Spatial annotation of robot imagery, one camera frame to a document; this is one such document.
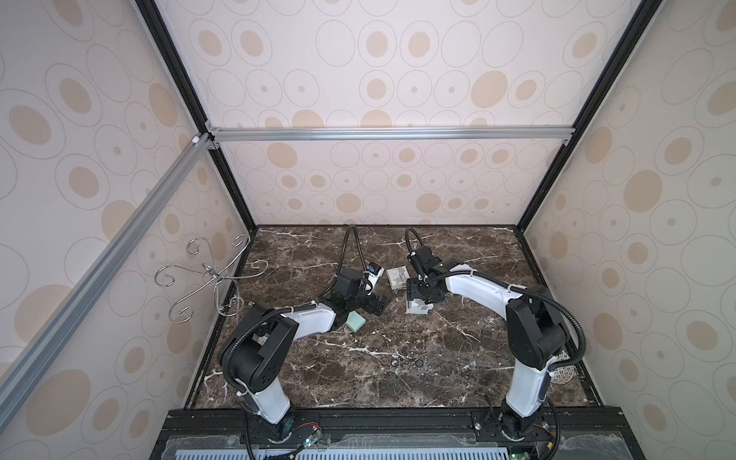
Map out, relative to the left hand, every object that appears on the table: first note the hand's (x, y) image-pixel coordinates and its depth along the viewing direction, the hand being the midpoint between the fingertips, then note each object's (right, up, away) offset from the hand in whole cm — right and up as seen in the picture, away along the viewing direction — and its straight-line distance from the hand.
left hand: (388, 288), depth 90 cm
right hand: (+13, -2, +4) cm, 14 cm away
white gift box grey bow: (+4, +2, +9) cm, 10 cm away
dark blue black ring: (+8, -21, -5) cm, 23 cm away
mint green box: (-11, -10, 0) cm, 15 cm away
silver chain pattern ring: (+2, -21, -5) cm, 22 cm away
